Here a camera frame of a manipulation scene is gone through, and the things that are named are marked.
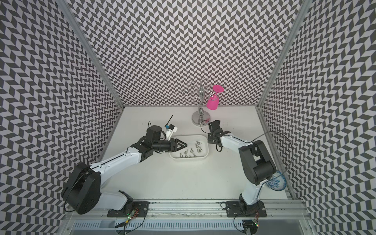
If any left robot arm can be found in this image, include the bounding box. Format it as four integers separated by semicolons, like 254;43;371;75
61;137;188;214

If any pink wine glass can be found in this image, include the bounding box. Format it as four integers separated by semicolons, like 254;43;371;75
207;85;224;110

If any blue patterned bowl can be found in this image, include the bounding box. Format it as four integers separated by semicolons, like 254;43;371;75
266;170;287;192

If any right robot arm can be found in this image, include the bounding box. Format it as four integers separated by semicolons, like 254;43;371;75
208;129;277;215

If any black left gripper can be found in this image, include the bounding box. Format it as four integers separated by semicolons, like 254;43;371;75
153;138;188;153

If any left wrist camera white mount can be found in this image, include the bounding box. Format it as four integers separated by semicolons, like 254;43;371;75
165;115;177;140

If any aluminium corner post right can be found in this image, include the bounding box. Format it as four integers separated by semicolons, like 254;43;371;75
257;0;313;109

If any chrome glass holder stand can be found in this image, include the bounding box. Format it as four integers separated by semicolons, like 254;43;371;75
188;79;211;127

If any aluminium corner post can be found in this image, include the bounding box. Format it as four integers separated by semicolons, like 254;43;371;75
257;0;313;109
56;0;124;109

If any white storage box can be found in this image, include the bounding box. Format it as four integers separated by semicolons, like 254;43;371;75
169;135;209;161

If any aluminium corner post left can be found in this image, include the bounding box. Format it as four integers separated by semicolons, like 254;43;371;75
56;0;124;109

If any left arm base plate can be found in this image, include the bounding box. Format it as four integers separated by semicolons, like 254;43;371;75
107;201;150;218

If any aluminium front rail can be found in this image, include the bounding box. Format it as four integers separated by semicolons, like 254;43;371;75
63;199;312;221

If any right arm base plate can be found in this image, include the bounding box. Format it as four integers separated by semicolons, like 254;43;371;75
225;201;267;218

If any clear wine glass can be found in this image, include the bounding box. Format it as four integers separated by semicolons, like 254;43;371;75
183;80;197;99

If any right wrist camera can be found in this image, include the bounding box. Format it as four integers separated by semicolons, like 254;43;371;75
208;120;221;133

